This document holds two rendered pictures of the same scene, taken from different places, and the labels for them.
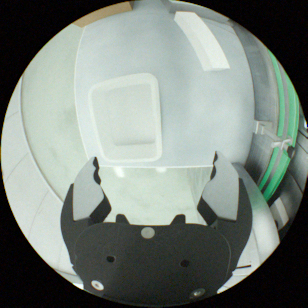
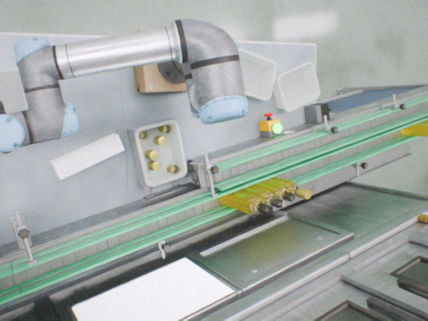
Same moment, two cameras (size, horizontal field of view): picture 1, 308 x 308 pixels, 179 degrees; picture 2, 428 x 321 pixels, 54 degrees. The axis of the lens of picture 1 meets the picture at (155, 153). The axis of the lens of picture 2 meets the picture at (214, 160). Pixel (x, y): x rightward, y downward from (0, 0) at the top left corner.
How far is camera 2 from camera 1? 1.20 m
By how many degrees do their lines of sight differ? 62
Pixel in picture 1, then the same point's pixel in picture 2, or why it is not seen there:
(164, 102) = not seen: hidden behind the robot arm
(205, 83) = (36, 163)
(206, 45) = (76, 157)
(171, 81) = not seen: hidden behind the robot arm
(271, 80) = (79, 229)
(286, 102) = (67, 246)
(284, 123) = (42, 255)
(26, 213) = not seen: outside the picture
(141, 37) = (79, 106)
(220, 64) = (59, 169)
